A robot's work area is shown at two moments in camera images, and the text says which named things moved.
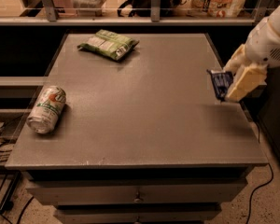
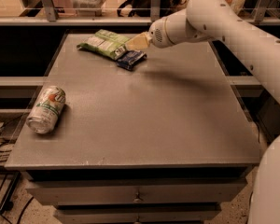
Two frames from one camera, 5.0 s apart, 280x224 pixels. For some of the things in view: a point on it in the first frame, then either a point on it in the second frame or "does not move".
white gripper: [263, 47] to [158, 35]
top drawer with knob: [147, 191] does not move
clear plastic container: [89, 1] does not move
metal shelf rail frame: [156, 19] does not move
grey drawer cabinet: [144, 138] does not move
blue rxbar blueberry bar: [222, 81] to [131, 59]
